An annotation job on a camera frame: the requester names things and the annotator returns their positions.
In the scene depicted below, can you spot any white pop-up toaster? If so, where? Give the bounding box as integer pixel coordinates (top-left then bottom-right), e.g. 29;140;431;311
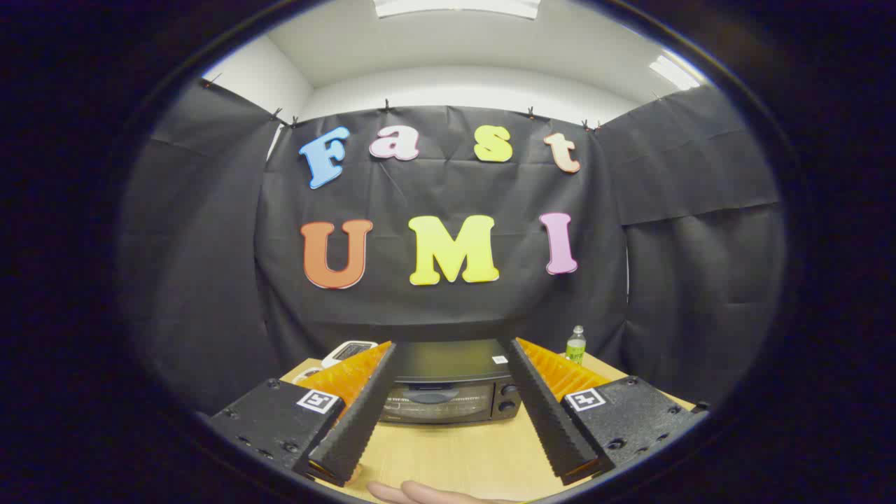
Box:
321;340;379;370

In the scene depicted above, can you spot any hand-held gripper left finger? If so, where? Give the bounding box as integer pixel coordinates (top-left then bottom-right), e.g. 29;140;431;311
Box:
208;341;398;488

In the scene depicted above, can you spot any ceiling light panel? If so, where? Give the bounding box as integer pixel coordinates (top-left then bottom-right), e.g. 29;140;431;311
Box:
648;55;701;92
373;0;541;20

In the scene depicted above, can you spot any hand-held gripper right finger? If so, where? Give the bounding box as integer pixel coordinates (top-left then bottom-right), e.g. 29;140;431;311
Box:
498;337;711;487

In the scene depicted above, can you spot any black toaster oven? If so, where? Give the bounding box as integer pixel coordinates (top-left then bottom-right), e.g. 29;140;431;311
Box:
378;339;524;426

